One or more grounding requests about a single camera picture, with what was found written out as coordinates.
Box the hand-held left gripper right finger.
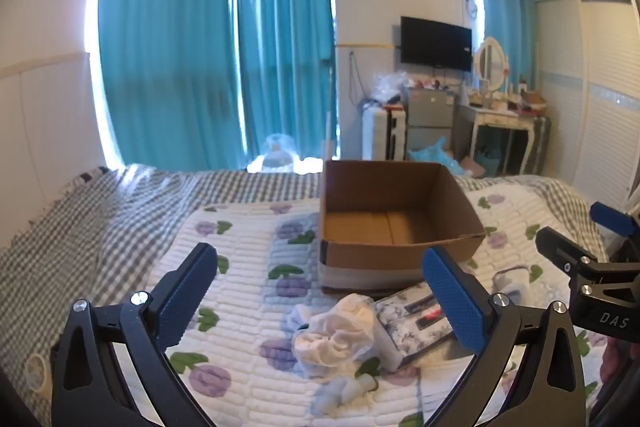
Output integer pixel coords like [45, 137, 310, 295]
[421, 247, 587, 427]

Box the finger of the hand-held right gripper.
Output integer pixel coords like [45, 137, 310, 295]
[536, 226, 611, 281]
[589, 201, 638, 238]

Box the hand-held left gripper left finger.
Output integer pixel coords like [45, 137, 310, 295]
[50, 242, 221, 427]

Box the grey floral fabric pouch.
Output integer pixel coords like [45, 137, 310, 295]
[372, 282, 476, 368]

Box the cardboard box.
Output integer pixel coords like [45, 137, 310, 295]
[318, 160, 487, 295]

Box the white cloth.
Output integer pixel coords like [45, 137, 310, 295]
[291, 293, 381, 380]

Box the light blue sock pair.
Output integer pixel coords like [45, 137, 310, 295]
[312, 374, 379, 416]

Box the person's right hand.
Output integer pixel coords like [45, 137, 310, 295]
[601, 337, 627, 384]

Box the white and blue sock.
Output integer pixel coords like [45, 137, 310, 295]
[492, 267, 532, 304]

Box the white floral quilt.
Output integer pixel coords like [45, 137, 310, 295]
[150, 180, 608, 427]

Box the teal storage basket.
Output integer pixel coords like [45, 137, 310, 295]
[472, 147, 502, 176]

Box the white wardrobe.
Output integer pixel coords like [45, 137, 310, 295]
[534, 0, 640, 210]

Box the small light blue sock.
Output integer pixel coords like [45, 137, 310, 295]
[286, 304, 313, 334]

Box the white dressing table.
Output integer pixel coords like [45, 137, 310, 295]
[456, 100, 545, 176]

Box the blue plastic bag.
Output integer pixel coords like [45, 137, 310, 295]
[406, 137, 469, 179]

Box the clear plastic water jug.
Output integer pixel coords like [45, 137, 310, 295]
[247, 133, 297, 174]

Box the grey mini fridge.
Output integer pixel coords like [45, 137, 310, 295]
[406, 87, 456, 159]

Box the white low cabinet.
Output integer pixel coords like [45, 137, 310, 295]
[361, 104, 407, 161]

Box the white oval vanity mirror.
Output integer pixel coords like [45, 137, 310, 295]
[472, 37, 510, 99]

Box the clear plastic bag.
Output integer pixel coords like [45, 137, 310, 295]
[371, 71, 414, 104]

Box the teal curtain beside wardrobe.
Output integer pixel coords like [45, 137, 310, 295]
[470, 0, 539, 94]

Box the wide teal curtain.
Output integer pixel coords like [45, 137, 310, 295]
[97, 0, 247, 169]

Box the narrow teal curtain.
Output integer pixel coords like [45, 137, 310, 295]
[232, 0, 337, 159]

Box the black wall television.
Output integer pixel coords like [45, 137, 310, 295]
[400, 16, 474, 72]

